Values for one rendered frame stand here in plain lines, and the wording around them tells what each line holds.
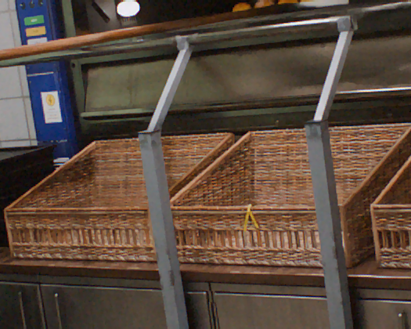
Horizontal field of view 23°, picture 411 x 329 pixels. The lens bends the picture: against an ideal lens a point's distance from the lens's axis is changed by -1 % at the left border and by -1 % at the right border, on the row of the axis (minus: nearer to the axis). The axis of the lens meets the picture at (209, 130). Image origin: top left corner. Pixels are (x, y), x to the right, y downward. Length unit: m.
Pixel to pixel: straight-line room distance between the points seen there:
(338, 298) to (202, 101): 1.00
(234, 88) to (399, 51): 0.54
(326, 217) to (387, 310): 0.26
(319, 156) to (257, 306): 0.47
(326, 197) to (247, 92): 0.82
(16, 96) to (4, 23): 0.26
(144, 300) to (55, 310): 0.33
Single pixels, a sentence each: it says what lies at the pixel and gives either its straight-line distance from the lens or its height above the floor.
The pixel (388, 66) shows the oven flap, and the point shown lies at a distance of 2.90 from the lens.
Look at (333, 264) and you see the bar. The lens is 2.40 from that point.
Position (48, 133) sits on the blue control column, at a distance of 3.61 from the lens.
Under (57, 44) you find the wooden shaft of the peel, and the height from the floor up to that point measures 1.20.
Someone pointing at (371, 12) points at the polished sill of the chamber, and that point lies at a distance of 2.91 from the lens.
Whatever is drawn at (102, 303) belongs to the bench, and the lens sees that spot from 2.92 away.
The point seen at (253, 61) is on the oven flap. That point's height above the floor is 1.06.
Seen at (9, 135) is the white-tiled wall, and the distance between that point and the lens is 3.79.
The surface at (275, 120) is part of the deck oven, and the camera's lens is 3.10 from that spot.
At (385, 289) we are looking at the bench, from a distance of 2.43.
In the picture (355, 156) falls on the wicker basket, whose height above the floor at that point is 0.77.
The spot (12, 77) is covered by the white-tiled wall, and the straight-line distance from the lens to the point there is 3.73.
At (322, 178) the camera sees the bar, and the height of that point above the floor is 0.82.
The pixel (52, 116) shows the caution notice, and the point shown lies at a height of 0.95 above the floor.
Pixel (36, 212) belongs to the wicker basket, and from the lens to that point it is 3.06.
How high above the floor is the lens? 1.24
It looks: 7 degrees down
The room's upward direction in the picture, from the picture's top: 8 degrees counter-clockwise
